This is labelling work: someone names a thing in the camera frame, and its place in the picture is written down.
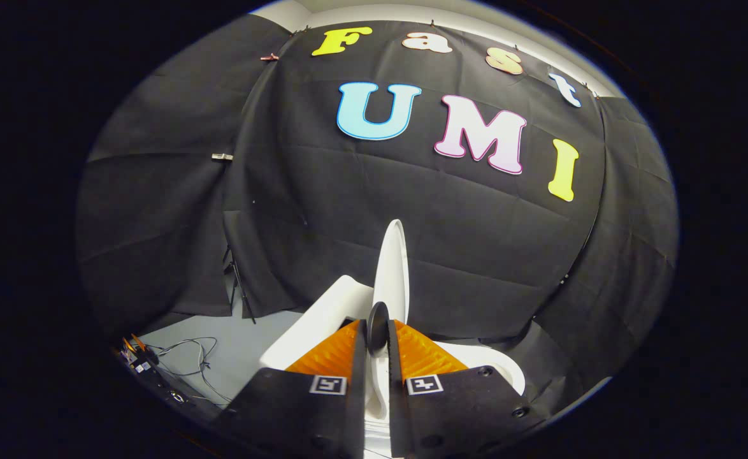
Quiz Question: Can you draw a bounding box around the white toilet lid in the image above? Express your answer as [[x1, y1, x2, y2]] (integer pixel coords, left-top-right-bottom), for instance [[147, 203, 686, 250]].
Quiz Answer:
[[363, 219, 410, 456]]

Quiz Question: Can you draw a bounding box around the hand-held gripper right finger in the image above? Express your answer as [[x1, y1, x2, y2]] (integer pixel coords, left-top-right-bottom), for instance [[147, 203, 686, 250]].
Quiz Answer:
[[387, 318, 545, 459]]

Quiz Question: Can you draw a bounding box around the white toilet tank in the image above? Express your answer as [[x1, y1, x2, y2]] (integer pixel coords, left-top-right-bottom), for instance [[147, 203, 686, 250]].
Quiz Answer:
[[259, 274, 375, 372]]

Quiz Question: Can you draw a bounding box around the grey floor cable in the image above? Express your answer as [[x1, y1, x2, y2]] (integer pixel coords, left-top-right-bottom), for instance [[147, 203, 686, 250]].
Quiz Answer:
[[148, 337, 234, 409]]

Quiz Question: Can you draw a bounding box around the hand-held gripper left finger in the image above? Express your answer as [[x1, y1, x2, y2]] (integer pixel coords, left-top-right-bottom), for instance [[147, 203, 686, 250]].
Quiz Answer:
[[212, 319, 368, 459]]

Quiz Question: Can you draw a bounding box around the white toilet bowl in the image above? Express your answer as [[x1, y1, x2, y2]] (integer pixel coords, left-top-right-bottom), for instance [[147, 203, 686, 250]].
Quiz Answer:
[[436, 340, 526, 396]]

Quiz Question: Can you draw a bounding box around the black round lid tab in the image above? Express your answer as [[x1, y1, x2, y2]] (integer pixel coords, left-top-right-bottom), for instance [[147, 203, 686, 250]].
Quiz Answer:
[[366, 302, 391, 356]]

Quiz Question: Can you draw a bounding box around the black light stand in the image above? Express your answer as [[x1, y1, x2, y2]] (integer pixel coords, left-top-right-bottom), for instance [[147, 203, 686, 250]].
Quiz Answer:
[[223, 245, 257, 324]]

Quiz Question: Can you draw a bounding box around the black backdrop cloth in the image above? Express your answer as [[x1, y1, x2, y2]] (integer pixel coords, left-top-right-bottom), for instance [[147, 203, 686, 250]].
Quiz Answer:
[[75, 13, 679, 415]]

